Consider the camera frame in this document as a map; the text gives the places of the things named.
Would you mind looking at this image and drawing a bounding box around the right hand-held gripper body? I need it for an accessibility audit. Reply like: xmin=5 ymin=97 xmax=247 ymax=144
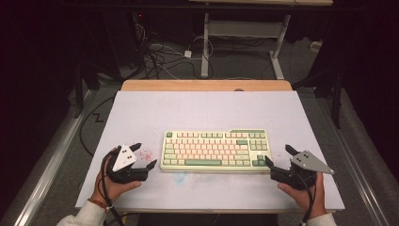
xmin=270 ymin=150 xmax=335 ymax=191

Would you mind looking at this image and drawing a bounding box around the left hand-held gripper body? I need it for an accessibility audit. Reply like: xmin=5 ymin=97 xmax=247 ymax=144
xmin=105 ymin=144 xmax=149 ymax=185

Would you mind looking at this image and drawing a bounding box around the cream pink green keyboard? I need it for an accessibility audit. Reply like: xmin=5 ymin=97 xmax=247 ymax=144
xmin=160 ymin=128 xmax=273 ymax=173

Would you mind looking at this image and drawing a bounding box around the person's right hand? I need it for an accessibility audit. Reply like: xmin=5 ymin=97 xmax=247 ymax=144
xmin=277 ymin=171 xmax=327 ymax=219

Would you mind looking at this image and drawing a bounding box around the person's left hand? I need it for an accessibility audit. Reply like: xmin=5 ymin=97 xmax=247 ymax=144
xmin=90 ymin=153 xmax=142 ymax=206

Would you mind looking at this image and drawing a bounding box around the black metal stand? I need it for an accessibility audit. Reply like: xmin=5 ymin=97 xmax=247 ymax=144
xmin=293 ymin=62 xmax=344 ymax=130
xmin=73 ymin=59 xmax=102 ymax=120

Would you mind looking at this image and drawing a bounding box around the white board table cover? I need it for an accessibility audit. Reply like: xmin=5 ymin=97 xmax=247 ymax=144
xmin=74 ymin=89 xmax=346 ymax=212

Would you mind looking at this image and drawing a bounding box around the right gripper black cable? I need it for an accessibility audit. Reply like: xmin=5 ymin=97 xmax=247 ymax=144
xmin=291 ymin=170 xmax=315 ymax=226

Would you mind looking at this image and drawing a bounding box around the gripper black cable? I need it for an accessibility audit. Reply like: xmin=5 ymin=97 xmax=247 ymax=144
xmin=96 ymin=147 xmax=125 ymax=226
xmin=291 ymin=170 xmax=315 ymax=226

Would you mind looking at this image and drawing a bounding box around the orange bracelet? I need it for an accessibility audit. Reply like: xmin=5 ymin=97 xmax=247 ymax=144
xmin=88 ymin=197 xmax=112 ymax=212

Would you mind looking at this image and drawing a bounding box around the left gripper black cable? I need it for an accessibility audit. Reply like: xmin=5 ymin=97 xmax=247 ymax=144
xmin=96 ymin=147 xmax=125 ymax=226

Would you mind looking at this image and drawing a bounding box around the black floor cable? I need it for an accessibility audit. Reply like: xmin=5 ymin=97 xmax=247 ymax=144
xmin=79 ymin=95 xmax=117 ymax=158

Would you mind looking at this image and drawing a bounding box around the aluminium floor rail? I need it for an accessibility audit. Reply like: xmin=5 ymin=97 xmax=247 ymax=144
xmin=313 ymin=93 xmax=391 ymax=226
xmin=0 ymin=89 xmax=98 ymax=226

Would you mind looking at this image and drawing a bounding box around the tangle of black cables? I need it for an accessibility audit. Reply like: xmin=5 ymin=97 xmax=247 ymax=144
xmin=135 ymin=22 xmax=215 ymax=81

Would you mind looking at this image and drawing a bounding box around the white metal desk frame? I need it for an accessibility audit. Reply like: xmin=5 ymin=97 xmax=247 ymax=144
xmin=200 ymin=12 xmax=292 ymax=80

